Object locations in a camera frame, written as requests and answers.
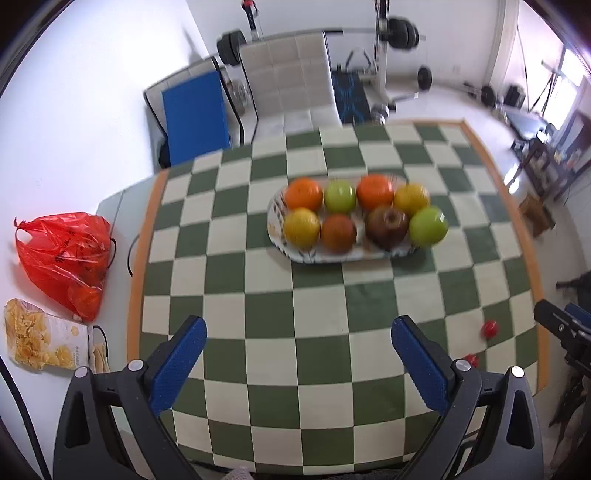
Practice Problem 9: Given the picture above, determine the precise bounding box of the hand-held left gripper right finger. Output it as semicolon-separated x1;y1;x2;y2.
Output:
392;315;546;480

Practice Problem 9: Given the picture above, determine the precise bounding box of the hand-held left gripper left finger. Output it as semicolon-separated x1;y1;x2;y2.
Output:
53;315;207;480

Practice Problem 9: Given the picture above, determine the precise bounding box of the dark wooden chair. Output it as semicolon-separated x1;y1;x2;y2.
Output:
510;111;591;201

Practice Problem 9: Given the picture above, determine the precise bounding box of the white weight rack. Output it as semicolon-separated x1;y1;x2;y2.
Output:
240;0;419;123

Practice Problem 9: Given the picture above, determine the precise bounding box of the green checkered tablecloth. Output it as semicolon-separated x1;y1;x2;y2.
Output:
127;119;550;476

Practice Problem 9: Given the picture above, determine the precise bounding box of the yellow citrus fruit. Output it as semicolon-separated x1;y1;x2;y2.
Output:
393;183;431;217
283;208;321;248

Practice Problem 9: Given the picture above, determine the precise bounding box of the green apple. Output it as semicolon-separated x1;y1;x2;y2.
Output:
409;206;450;246
323;181;358;213

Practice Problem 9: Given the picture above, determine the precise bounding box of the floral oval plate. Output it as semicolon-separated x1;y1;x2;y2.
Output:
267;173;423;265

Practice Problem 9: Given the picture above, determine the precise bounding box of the dark red apple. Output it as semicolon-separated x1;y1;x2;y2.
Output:
366;206;410;252

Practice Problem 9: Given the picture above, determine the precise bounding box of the black and blue bench pad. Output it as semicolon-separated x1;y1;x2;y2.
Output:
331;69;372;123

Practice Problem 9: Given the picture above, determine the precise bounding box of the orange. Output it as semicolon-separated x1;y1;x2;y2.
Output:
284;178;324;212
356;174;397;210

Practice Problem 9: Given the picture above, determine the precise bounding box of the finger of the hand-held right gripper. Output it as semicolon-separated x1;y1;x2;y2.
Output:
534;300;591;352
566;302;591;329

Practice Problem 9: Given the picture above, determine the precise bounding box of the white padded chair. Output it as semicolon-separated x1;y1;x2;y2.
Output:
239;30;345;148

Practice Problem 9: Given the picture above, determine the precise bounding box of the treadmill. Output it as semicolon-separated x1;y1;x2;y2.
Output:
501;104;555;139

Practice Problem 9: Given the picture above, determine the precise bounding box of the brown round fruit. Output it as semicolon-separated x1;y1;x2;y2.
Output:
320;213;358;254

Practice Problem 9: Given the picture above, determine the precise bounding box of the black cable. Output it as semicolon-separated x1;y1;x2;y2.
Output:
0;357;51;480

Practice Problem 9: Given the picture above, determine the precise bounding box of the red plastic bag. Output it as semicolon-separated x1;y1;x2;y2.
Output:
14;212;114;322

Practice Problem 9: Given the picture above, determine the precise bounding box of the potato chip box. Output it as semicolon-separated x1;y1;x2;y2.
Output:
4;298;109;374

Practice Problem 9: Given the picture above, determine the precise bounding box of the small floor barbell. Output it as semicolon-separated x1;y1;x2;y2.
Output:
417;67;497;107

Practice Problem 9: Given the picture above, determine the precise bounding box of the black speaker box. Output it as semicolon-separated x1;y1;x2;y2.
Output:
505;83;527;109

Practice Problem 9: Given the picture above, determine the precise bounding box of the wooden stool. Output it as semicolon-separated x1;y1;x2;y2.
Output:
519;194;555;238

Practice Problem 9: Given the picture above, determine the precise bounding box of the black tripod stand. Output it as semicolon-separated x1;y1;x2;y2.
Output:
531;60;573;116

